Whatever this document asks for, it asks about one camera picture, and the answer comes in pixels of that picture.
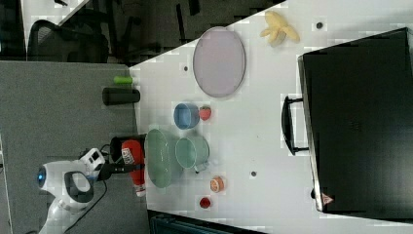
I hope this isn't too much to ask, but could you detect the green mug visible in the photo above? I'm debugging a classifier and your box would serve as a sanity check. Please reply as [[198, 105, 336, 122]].
[[175, 136, 209, 174]]

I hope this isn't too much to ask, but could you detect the black office chair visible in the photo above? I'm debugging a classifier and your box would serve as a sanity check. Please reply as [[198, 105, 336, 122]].
[[27, 8, 109, 63]]

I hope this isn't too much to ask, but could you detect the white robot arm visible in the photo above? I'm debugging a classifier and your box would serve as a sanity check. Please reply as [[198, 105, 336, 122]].
[[37, 160, 144, 234]]

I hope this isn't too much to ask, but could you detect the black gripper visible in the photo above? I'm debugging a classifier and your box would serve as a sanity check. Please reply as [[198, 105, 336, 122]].
[[96, 164, 145, 181]]

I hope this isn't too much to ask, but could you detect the dark grey cup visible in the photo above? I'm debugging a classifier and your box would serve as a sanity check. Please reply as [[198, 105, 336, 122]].
[[102, 88, 140, 105]]

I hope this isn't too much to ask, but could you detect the blue cup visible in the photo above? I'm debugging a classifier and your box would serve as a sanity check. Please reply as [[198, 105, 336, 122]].
[[173, 103, 200, 130]]

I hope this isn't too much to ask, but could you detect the green oval strainer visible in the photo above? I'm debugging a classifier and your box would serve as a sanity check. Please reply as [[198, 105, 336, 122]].
[[144, 129, 183, 188]]

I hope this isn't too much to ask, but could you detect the grey round plate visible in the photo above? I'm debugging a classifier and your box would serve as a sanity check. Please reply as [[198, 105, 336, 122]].
[[193, 26, 245, 98]]

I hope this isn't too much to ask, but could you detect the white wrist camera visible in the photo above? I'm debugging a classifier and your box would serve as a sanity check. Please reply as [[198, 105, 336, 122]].
[[80, 148, 105, 173]]

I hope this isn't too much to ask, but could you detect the orange slice toy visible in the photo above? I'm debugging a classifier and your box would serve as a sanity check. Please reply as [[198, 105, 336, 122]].
[[209, 176, 225, 193]]

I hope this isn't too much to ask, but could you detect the red ketchup bottle toy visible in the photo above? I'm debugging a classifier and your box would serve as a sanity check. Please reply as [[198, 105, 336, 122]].
[[121, 139, 146, 197]]

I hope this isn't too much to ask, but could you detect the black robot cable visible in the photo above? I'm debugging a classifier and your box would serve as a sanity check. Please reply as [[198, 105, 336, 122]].
[[62, 144, 113, 234]]

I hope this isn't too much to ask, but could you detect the green cylinder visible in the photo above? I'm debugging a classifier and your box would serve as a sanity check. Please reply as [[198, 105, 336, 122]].
[[113, 76, 133, 85]]

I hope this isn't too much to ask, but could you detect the small red strawberry toy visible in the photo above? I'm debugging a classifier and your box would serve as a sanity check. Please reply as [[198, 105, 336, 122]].
[[200, 197, 211, 209]]

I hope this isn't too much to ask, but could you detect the peeled banana toy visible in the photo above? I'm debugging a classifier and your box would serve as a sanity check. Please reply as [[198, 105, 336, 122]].
[[260, 11, 300, 47]]

